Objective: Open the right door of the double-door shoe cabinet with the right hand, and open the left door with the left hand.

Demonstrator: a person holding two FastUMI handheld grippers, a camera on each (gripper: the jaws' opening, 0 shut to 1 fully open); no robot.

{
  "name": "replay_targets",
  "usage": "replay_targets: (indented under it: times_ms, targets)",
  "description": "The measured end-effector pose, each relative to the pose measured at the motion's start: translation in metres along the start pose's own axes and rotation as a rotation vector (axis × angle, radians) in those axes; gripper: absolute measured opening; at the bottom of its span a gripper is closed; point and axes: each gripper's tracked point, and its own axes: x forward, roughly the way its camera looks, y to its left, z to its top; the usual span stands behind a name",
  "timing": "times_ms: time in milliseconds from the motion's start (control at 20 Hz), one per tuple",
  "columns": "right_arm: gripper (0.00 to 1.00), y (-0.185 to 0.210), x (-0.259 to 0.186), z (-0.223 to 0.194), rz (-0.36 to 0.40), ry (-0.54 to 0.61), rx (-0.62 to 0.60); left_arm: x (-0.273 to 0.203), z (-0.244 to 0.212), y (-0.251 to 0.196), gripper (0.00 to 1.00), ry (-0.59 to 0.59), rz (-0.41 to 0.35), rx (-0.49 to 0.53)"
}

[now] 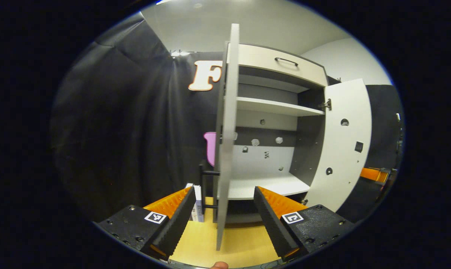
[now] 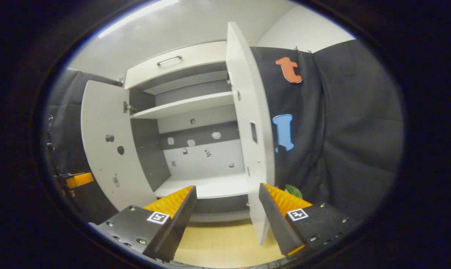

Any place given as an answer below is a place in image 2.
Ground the black backdrop cloth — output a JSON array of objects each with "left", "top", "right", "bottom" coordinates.
[
  {"left": 250, "top": 39, "right": 404, "bottom": 225},
  {"left": 42, "top": 67, "right": 123, "bottom": 225}
]

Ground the white shoe cabinet body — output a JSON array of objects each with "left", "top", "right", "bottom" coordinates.
[{"left": 123, "top": 40, "right": 252, "bottom": 224}]

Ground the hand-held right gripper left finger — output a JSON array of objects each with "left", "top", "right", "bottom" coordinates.
[{"left": 89, "top": 186, "right": 198, "bottom": 263}]

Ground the white cabinet bottom board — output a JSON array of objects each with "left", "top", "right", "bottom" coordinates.
[{"left": 154, "top": 173, "right": 250, "bottom": 199}]

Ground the white cabinet shelf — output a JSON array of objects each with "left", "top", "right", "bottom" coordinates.
[{"left": 131, "top": 92, "right": 234, "bottom": 119}]

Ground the white cabinet door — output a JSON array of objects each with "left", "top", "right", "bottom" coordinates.
[
  {"left": 225, "top": 21, "right": 276, "bottom": 246},
  {"left": 81, "top": 80, "right": 157, "bottom": 211}
]

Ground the grey drawer handle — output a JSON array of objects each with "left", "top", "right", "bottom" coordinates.
[{"left": 157, "top": 55, "right": 183, "bottom": 67}]

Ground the white cabinet drawer front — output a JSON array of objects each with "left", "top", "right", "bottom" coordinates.
[{"left": 124, "top": 40, "right": 228, "bottom": 89}]

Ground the green striped watermelon toy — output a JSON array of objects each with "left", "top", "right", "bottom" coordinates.
[{"left": 284, "top": 184, "right": 303, "bottom": 200}]

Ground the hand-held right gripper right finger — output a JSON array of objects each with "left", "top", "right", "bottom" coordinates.
[{"left": 258, "top": 183, "right": 359, "bottom": 261}]

